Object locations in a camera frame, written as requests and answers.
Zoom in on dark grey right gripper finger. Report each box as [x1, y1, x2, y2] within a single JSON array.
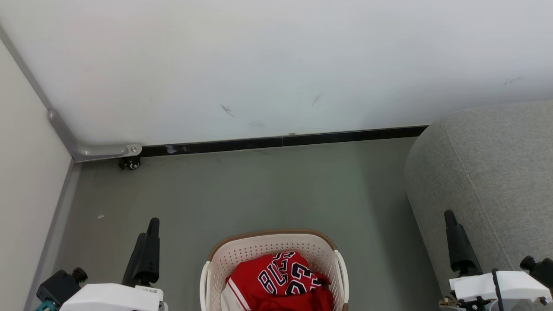
[[444, 210, 483, 277]]

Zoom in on white right gripper housing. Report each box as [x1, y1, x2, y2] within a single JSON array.
[[449, 270, 552, 303]]

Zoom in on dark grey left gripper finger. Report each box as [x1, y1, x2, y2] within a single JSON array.
[[122, 233, 147, 287], [143, 218, 161, 287]]

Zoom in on white left gripper housing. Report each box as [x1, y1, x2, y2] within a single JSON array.
[[60, 283, 167, 311]]

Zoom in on red basketball jersey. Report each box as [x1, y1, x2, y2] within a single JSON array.
[[221, 251, 334, 311]]

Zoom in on grey fabric sofa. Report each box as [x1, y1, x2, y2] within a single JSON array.
[[404, 100, 553, 311]]

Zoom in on cream perforated laundry basket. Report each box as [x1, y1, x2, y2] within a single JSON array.
[[200, 229, 350, 311]]

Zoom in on black baseboard strip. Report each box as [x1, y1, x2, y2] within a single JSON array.
[[140, 125, 428, 157]]

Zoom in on grey metal frame tube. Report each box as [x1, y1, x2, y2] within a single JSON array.
[[0, 26, 143, 163]]

